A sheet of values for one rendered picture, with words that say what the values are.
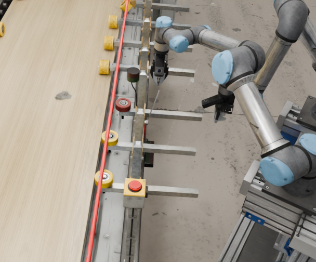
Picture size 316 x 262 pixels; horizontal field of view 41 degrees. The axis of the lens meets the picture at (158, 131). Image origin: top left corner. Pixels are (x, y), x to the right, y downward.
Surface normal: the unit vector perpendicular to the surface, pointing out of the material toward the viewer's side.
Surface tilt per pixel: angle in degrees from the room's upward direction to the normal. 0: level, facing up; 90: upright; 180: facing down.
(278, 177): 94
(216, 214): 0
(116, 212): 0
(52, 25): 0
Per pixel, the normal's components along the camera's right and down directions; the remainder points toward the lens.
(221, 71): -0.90, 0.18
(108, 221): 0.08, -0.72
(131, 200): -0.02, 0.69
